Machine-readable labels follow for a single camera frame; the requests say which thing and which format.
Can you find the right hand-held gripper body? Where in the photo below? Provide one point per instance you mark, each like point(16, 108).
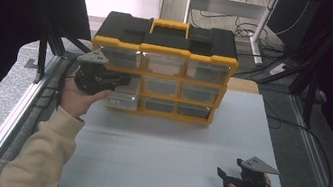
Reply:
point(250, 182)

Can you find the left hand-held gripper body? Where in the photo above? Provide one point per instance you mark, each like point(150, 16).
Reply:
point(89, 79)

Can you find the clear plastic drawer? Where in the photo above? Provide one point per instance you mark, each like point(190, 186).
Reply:
point(123, 100)

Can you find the yellow black drawer cabinet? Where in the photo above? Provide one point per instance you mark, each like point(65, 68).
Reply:
point(166, 39)

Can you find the person's left hand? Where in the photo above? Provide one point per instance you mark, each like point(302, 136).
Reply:
point(77, 101)

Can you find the set of clear cabinet drawers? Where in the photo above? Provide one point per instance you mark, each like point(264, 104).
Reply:
point(160, 86)

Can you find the black metal stand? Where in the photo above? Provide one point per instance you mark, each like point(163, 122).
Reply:
point(310, 96)
point(42, 53)

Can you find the white power strip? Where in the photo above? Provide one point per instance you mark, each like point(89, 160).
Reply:
point(278, 69)

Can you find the white desk frame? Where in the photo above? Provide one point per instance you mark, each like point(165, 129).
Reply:
point(258, 30)

